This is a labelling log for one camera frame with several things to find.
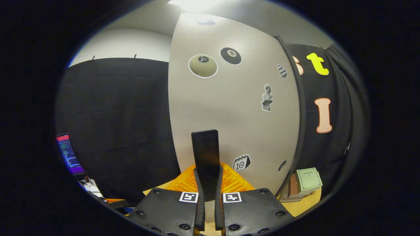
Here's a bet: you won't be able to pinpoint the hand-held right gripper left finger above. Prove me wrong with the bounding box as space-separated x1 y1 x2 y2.
126 164 206 236

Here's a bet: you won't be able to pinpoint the black backdrop cloth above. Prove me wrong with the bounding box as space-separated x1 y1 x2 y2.
55 41 369 205

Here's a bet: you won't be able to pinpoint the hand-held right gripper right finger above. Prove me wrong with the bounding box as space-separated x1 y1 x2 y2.
215 164 295 236

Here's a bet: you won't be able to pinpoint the tan book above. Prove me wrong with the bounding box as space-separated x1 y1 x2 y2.
279 192 304 203

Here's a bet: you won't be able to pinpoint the light green book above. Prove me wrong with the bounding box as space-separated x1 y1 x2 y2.
295 167 323 193

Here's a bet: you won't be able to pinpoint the computer monitor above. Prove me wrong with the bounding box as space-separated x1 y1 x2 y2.
56 133 86 176

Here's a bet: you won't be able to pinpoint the brown book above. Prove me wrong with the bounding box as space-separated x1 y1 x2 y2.
288 174 304 199

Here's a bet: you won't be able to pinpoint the white papers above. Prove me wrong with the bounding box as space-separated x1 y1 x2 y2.
79 175 106 201

